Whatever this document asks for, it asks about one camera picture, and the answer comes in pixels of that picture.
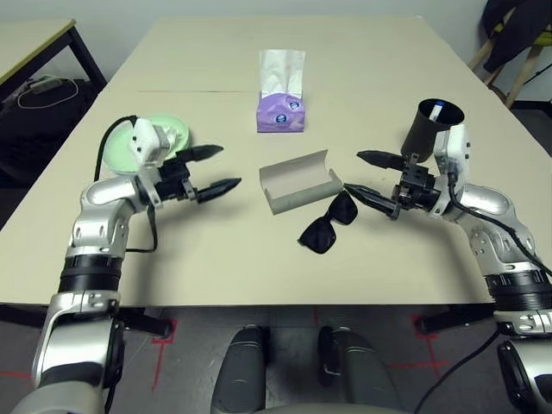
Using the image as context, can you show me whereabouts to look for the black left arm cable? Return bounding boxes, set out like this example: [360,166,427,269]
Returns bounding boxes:
[93,114,159,254]

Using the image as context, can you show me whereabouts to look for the grey robot right leg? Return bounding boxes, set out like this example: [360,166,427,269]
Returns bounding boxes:
[317,327,402,414]

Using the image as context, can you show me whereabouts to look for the green round plate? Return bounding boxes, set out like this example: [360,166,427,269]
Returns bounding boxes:
[103,111,193,175]

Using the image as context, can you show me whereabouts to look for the grey robot leg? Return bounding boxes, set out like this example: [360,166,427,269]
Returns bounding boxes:
[210,325,271,414]
[317,327,402,414]

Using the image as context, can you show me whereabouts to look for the black bag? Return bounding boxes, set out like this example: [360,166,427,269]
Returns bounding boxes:
[0,77,104,186]

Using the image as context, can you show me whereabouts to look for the white upright tissue sheet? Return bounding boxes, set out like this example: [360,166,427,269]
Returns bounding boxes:
[258,49,306,99]

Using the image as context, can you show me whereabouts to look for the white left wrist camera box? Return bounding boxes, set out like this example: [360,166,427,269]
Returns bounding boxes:
[128,116,172,169]

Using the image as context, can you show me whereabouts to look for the black jacket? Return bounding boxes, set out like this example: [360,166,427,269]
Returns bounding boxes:
[480,0,552,74]

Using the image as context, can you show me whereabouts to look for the beige side table black legs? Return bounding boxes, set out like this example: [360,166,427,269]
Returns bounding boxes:
[0,17,108,87]

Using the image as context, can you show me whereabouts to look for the grey glasses case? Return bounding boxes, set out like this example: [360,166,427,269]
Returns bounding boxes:
[258,148,345,216]

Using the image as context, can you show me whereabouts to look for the grey robot left leg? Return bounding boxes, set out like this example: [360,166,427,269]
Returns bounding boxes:
[210,325,271,414]

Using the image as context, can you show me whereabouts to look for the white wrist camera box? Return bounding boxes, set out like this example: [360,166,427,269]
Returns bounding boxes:
[432,123,472,182]
[128,116,172,169]

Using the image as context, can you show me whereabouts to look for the yellow cushion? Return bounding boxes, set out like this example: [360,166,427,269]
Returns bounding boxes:
[493,23,552,47]

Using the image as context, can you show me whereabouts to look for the black sunglasses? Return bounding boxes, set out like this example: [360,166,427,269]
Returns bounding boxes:
[297,191,359,256]

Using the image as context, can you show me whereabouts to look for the wooden stool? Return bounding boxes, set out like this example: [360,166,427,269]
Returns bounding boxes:
[467,38,552,109]

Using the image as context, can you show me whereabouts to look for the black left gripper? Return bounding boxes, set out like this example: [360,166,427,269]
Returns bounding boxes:
[154,144,242,204]

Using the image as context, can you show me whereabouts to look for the black table foot bar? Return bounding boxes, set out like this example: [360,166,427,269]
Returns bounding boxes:
[416,310,497,337]
[116,308,173,337]
[0,304,48,329]

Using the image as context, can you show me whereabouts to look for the black plastic cup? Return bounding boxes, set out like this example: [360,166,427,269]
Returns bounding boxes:
[399,97,466,166]

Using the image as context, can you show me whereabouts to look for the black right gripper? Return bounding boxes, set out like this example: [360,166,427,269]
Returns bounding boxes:
[344,149,445,221]

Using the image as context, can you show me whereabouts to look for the grey power adapter white cable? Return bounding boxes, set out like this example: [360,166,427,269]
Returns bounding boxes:
[16,75,79,109]

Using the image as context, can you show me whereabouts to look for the purple tissue box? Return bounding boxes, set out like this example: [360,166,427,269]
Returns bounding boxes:
[256,91,306,134]

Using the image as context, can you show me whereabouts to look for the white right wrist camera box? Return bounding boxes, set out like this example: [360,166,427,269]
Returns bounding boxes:
[432,123,472,182]

